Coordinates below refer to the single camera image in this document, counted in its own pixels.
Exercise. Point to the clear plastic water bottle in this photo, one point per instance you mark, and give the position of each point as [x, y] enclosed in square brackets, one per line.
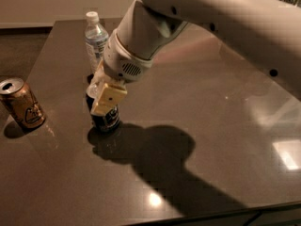
[96, 38]

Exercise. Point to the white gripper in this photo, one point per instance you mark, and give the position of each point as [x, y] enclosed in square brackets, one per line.
[121, 62]

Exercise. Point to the brown soda can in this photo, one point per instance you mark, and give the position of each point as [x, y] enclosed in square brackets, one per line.
[21, 103]

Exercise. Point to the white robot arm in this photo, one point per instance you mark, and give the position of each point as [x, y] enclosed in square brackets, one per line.
[265, 32]

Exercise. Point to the blue pepsi can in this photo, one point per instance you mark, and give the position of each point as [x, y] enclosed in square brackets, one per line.
[108, 123]

